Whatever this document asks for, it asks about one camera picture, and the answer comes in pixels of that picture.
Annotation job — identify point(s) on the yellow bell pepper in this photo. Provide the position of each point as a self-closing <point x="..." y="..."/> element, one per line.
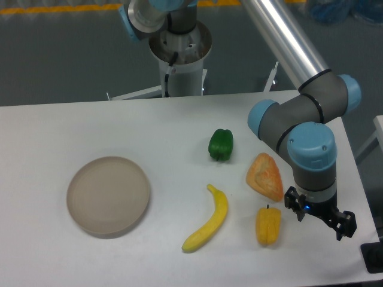
<point x="268" y="222"/>

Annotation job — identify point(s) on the black device at table edge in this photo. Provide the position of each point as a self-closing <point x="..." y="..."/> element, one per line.
<point x="372" y="256"/>

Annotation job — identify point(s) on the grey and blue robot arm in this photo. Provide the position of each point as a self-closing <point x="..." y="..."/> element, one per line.
<point x="297" y="129"/>

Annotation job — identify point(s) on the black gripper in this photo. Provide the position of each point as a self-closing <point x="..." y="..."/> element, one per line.
<point x="344" y="223"/>

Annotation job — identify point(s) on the blue plastic bags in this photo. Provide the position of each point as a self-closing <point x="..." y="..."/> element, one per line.
<point x="334" y="12"/>

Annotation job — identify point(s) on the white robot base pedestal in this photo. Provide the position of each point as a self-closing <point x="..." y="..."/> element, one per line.
<point x="181" y="59"/>

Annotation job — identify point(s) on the beige round plate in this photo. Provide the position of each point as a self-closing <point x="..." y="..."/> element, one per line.
<point x="108" y="197"/>

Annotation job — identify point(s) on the white metal frame bracket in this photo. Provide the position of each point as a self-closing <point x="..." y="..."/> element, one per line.
<point x="271" y="79"/>

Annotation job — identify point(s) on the green bell pepper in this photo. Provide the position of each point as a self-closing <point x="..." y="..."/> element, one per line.
<point x="221" y="145"/>

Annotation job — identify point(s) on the yellow banana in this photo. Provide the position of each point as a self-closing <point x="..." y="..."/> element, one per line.
<point x="206" y="232"/>

